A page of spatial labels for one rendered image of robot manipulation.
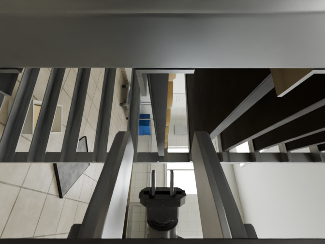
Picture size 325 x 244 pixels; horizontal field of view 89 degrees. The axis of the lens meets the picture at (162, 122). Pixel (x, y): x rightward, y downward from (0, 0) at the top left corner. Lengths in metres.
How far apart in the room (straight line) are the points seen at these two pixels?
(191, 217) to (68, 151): 4.45
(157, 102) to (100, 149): 0.40
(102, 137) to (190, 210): 4.43
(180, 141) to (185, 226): 2.29
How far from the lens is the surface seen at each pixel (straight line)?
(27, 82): 0.74
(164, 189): 0.50
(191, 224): 4.85
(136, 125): 0.52
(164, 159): 0.49
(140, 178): 4.95
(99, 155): 0.53
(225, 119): 0.23
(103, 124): 0.55
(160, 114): 0.18
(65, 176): 1.93
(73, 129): 0.58
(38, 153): 0.61
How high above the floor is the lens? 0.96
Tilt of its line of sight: level
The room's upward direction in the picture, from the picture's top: 90 degrees clockwise
